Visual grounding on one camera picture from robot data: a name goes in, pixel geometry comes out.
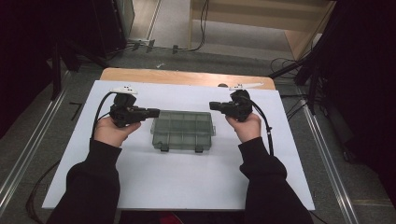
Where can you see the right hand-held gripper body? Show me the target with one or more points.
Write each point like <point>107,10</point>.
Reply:
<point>239,107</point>

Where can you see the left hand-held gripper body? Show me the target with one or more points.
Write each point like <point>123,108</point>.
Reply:
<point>126,113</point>

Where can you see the grey transparent compartment box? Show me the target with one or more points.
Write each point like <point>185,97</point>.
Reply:
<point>182,130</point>

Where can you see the person's right hand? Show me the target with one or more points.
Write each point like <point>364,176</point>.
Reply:
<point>249,129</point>

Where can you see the person's left hand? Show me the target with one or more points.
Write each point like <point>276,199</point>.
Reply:
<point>110,132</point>

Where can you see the wooden table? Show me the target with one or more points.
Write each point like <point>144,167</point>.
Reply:
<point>174,77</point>

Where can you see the small white floor scrap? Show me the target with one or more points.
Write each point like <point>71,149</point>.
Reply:
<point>160,65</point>

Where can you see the white board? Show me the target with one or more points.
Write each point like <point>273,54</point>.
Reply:
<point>180,177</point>

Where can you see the black metal stand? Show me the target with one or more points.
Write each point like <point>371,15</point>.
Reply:
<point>56,71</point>
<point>313,84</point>

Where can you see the light wooden cabinet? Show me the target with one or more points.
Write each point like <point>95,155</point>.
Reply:
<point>249,18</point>

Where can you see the dark cabinet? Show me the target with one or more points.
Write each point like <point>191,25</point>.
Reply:
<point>115,25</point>

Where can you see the person's red clothing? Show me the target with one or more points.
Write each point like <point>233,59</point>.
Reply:
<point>170,218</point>

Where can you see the metal floor rail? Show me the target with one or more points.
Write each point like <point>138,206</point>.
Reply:
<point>29,152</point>
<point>330,168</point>

